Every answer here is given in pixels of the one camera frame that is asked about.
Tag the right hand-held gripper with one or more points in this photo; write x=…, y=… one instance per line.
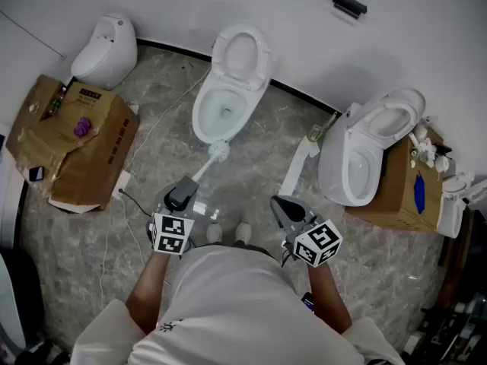
x=317, y=242

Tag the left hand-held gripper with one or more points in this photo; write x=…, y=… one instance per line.
x=171, y=234

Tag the white toilet brush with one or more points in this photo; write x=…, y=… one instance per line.
x=218, y=150

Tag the white oval toilet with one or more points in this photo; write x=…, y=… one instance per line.
x=218, y=106

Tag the person's left forearm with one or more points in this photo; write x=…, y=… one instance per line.
x=148, y=291

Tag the person's right forearm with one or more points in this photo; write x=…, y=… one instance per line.
x=327, y=299

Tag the square-sided white toilet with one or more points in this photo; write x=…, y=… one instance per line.
x=338, y=154

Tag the white paper strip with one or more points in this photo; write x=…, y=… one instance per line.
x=295, y=169

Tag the person's left white shoe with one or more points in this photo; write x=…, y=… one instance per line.
x=214, y=232

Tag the person's white shoe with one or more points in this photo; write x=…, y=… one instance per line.
x=242, y=232
x=214, y=232

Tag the person's right white shoe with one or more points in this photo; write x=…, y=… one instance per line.
x=242, y=232

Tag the white power adapter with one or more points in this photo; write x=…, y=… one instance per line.
x=121, y=183

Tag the pale green plastic object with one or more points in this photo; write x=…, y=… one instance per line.
x=316, y=131

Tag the black device with blue screen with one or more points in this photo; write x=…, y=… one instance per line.
x=307, y=302

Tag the large torn cardboard box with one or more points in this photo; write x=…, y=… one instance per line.
x=95, y=139

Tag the plain cardboard box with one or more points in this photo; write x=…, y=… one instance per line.
x=399, y=196

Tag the person's white shirt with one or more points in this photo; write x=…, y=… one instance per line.
x=236, y=310

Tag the purple cloth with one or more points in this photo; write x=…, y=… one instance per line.
x=83, y=126

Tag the blue plastic item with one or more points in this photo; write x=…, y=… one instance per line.
x=419, y=194

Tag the black smartphone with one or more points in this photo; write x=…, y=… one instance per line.
x=36, y=173

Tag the pile of white plumbing fittings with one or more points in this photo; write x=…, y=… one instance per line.
x=426, y=146

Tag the small white ceramic fixture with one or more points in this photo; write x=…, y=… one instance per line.
x=451, y=204

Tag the black shelf rack with goods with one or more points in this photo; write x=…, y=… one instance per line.
x=449, y=333

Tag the black wall shelf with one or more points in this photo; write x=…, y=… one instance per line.
x=348, y=2

